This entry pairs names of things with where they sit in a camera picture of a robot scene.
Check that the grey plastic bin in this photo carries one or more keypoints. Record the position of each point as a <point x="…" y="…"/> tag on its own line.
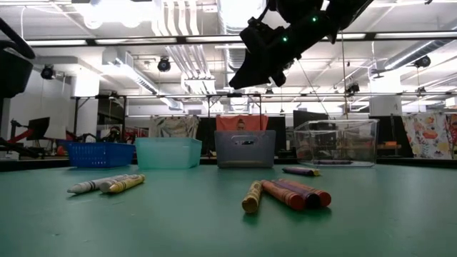
<point x="228" y="153"/>

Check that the purple crayon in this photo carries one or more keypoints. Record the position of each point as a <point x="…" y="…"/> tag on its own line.
<point x="333" y="162"/>
<point x="300" y="171"/>
<point x="312" y="200"/>

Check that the black table frame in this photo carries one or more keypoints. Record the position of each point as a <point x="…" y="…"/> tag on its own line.
<point x="35" y="161"/>

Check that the white LED light strip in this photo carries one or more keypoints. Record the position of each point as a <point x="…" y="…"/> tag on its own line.
<point x="414" y="35"/>
<point x="214" y="38"/>
<point x="57" y="42"/>
<point x="351" y="36"/>
<point x="143" y="40"/>

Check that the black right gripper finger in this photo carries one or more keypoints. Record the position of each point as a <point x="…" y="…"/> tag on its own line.
<point x="279" y="78"/>
<point x="257" y="71"/>

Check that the person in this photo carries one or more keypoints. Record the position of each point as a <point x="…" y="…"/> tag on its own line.
<point x="115" y="133"/>
<point x="241" y="124"/>

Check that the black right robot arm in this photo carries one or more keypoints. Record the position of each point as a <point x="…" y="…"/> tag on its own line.
<point x="350" y="10"/>

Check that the red flower print fabric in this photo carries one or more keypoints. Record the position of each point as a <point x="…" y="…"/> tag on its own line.
<point x="453" y="135"/>

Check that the silver ventilation duct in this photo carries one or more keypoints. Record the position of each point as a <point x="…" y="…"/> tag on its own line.
<point x="233" y="57"/>

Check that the leaf print fabric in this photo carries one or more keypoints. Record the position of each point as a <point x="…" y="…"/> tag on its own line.
<point x="175" y="126"/>

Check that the black monitor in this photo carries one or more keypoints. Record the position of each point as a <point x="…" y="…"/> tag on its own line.
<point x="308" y="115"/>
<point x="37" y="128"/>

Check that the black ceiling camera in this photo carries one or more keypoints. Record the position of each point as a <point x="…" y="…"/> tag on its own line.
<point x="352" y="88"/>
<point x="47" y="72"/>
<point x="290" y="64"/>
<point x="423" y="61"/>
<point x="164" y="64"/>

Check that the black background robot arm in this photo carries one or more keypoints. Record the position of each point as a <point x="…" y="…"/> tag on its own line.
<point x="89" y="137"/>

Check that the black metal rack frame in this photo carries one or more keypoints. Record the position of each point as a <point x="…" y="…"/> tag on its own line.
<point x="76" y="118"/>

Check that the orange fabric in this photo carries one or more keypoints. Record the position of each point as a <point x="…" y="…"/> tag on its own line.
<point x="257" y="122"/>

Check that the white crayon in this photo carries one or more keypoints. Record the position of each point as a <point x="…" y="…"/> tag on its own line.
<point x="107" y="185"/>
<point x="89" y="185"/>

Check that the blue plastic basket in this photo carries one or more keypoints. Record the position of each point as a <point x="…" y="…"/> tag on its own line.
<point x="100" y="155"/>

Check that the white board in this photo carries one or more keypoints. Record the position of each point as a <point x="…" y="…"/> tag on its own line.
<point x="55" y="132"/>

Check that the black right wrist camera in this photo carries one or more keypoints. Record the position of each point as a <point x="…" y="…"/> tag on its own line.
<point x="262" y="35"/>

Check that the teal plastic bin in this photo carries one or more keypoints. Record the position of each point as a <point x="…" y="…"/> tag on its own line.
<point x="168" y="153"/>

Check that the clear plastic bin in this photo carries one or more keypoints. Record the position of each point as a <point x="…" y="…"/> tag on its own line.
<point x="357" y="142"/>

